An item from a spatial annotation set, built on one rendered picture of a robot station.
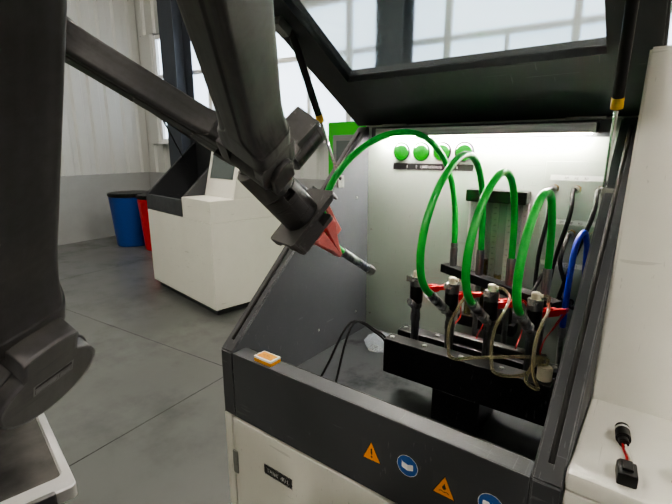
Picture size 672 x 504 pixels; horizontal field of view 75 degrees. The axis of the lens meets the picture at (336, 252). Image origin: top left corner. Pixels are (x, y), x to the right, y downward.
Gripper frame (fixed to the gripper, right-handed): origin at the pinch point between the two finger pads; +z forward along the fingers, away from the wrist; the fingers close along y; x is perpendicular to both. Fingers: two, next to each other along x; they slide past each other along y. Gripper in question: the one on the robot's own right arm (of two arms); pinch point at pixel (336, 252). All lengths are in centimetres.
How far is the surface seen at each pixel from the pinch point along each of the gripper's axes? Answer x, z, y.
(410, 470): -12.2, 29.6, -20.7
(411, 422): -11.0, 24.8, -14.4
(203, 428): 142, 104, -71
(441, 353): -1.6, 35.9, 0.9
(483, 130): 11, 23, 52
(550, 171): -3, 34, 50
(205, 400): 166, 112, -63
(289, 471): 14, 35, -36
